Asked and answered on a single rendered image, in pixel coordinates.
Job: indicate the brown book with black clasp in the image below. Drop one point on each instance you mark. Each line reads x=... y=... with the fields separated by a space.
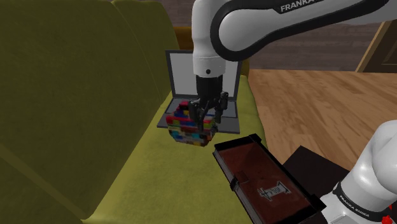
x=263 y=173

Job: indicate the olive green sofa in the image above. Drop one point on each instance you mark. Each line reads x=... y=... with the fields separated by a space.
x=93 y=108

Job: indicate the multicoloured toy brick block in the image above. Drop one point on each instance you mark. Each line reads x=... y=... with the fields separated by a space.
x=186 y=131

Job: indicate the grey open laptop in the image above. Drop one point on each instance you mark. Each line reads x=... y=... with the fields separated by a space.
x=183 y=73

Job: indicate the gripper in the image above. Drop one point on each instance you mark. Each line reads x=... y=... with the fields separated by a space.
x=208 y=86

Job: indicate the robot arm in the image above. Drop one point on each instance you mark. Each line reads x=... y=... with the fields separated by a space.
x=242 y=28

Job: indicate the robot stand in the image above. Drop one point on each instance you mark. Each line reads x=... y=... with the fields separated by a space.
x=313 y=169

